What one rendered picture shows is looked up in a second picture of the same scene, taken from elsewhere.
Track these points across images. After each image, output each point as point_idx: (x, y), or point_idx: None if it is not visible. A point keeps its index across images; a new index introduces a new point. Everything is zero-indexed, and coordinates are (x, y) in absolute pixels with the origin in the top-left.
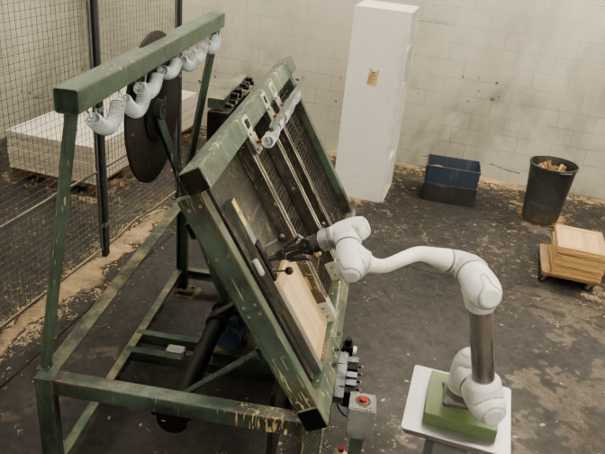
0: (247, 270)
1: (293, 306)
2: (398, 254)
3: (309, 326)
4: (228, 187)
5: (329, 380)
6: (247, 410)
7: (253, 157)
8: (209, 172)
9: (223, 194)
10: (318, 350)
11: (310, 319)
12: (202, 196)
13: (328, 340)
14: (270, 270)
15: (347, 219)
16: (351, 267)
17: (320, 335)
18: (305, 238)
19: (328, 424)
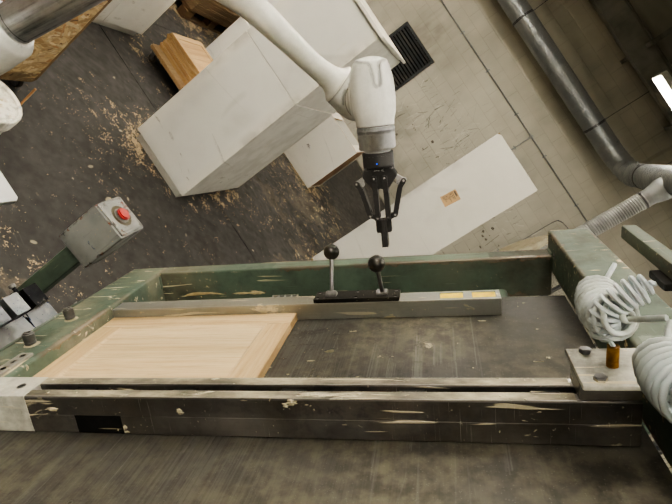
0: (400, 259)
1: (219, 328)
2: (300, 36)
3: (139, 342)
4: (520, 332)
5: (95, 301)
6: None
7: (564, 379)
8: (573, 234)
9: (516, 316)
10: (106, 331)
11: (128, 354)
12: (541, 249)
13: (54, 348)
14: (340, 291)
15: (394, 86)
16: None
17: (79, 355)
18: (395, 169)
19: (134, 269)
